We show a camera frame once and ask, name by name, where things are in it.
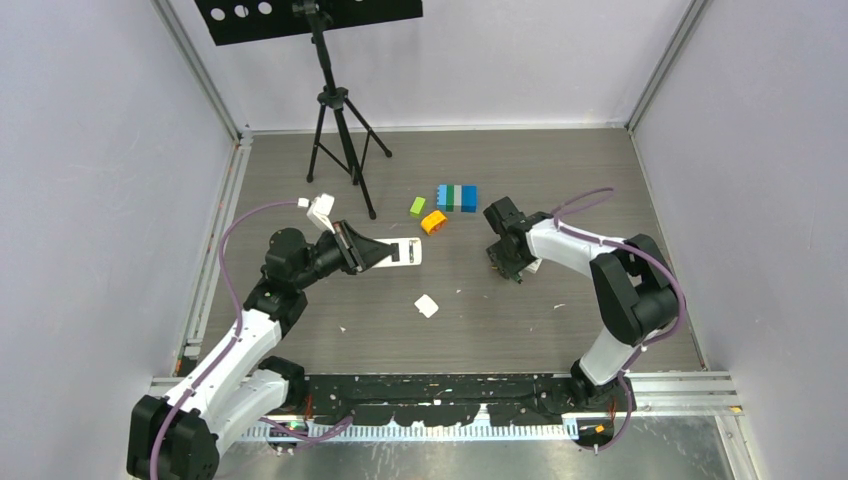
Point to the white remote with red keypad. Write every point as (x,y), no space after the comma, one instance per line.
(406,251)

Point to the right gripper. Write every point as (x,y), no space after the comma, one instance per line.
(508,268)

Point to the black tripod stand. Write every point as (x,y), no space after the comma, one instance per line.
(336,98)

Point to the white air conditioner remote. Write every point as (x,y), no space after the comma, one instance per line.
(534,266)

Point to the blue green toy block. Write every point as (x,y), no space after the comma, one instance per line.
(457,198)

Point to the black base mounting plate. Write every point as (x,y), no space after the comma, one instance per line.
(441,400)

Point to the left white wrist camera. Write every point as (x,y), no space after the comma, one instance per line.
(318,210)

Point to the green toy brick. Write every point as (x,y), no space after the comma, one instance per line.
(417,207)

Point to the orange toy brick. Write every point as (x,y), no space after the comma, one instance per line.
(433,222)

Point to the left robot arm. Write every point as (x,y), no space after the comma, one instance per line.
(184,433)

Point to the white battery cover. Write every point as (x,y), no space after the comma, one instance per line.
(426,306)

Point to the black perforated plate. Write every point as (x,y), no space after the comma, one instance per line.
(235,22)

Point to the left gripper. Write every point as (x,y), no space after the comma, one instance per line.
(357,252)

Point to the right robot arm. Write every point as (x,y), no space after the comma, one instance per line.
(639,299)

